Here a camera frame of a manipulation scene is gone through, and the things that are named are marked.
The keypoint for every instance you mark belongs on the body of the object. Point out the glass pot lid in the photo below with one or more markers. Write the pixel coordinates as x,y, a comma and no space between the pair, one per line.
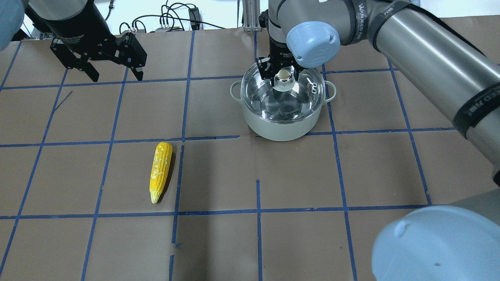
286,102

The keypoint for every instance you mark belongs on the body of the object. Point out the pale green cooking pot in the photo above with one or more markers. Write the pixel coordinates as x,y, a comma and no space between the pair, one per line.
280,132

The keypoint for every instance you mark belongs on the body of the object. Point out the yellow corn cob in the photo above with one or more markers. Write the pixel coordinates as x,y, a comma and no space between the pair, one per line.
160,170

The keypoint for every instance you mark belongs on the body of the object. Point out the brown paper table cover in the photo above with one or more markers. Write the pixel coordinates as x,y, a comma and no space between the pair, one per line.
31,83

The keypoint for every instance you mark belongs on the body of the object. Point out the aluminium frame post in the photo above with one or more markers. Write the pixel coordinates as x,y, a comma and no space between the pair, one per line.
251,13

